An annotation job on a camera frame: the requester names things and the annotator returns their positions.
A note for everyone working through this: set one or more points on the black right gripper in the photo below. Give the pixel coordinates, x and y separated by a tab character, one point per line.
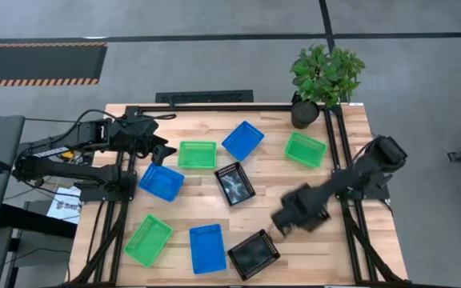
304	204

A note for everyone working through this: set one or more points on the blue plastic basket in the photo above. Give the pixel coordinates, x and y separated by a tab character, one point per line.
161	182
242	140
207	248

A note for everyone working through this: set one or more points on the green plastic basket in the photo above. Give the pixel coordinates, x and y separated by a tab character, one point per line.
197	154
305	149
148	241

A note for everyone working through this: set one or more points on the white printed paper sign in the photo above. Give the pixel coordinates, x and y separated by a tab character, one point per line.
68	204

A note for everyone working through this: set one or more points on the yellow connector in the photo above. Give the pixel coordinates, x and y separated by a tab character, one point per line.
67	154

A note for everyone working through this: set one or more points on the black floor vent grille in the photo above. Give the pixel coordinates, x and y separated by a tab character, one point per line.
204	97

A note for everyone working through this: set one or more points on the green leafy plant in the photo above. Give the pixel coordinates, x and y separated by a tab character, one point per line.
326	74

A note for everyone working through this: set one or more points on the black hazard-striped floor mat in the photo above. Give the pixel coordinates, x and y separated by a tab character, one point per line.
38	64

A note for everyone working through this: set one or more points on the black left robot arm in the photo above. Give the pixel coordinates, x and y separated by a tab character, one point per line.
74	172

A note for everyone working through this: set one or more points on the black plastic basket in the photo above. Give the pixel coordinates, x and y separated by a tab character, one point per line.
253	254
234	184

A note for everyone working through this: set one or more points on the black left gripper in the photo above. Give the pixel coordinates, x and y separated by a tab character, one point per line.
134	134

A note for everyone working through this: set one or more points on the black plant pot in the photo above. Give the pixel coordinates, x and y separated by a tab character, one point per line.
304	114

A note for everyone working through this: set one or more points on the black aluminium table frame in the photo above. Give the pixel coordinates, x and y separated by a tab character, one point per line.
234	108

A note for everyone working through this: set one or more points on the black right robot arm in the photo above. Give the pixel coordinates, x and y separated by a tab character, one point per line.
368	162

